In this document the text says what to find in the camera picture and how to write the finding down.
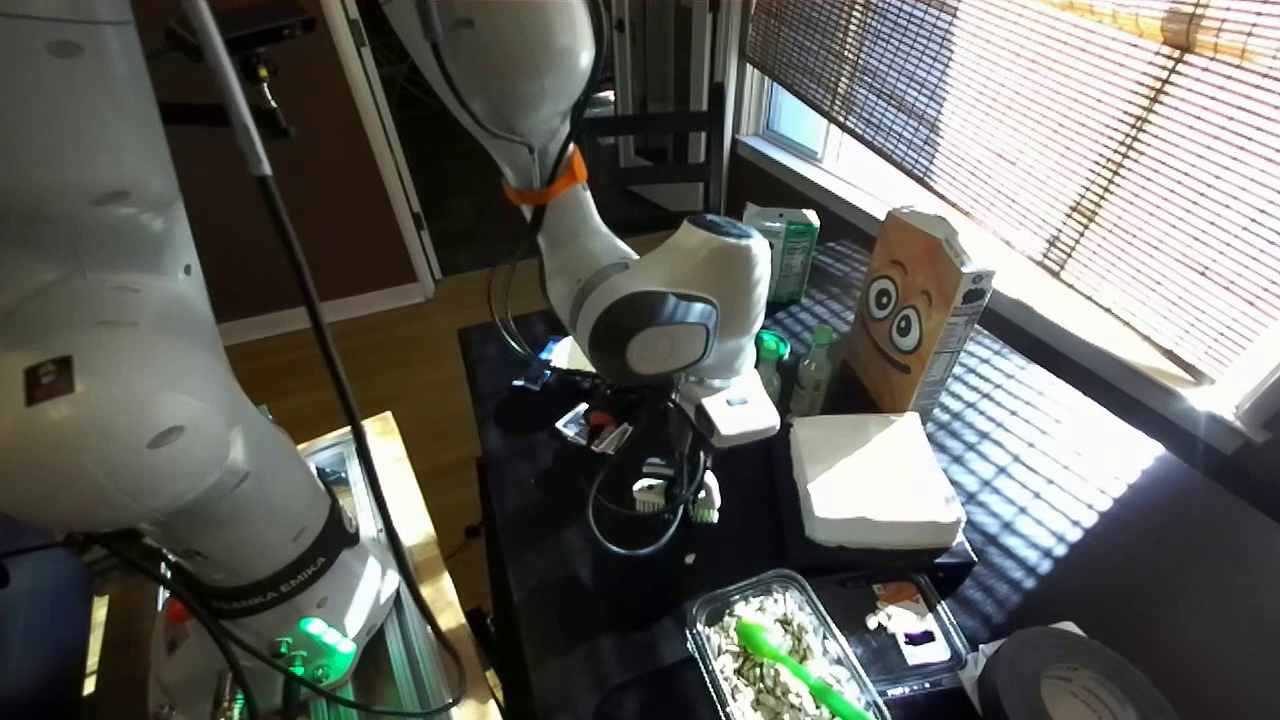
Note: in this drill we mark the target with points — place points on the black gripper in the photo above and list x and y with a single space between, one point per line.
672 469

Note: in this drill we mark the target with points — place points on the clear plastic food container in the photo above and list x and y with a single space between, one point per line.
797 622

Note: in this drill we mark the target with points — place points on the green black bottle carton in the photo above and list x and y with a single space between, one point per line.
797 380

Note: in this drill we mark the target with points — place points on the brown paper bag with face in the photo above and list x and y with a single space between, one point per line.
912 313

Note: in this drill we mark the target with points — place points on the white foam block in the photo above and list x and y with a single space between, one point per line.
873 480

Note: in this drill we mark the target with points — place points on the white green carton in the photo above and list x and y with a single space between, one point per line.
794 236

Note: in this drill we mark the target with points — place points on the grey duct tape roll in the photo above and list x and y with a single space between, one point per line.
1052 673

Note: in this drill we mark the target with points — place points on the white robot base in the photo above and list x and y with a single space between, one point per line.
328 641

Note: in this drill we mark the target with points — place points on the green plastic spoon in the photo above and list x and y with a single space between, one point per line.
758 641

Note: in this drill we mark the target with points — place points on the black plastic tray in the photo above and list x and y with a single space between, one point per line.
900 632

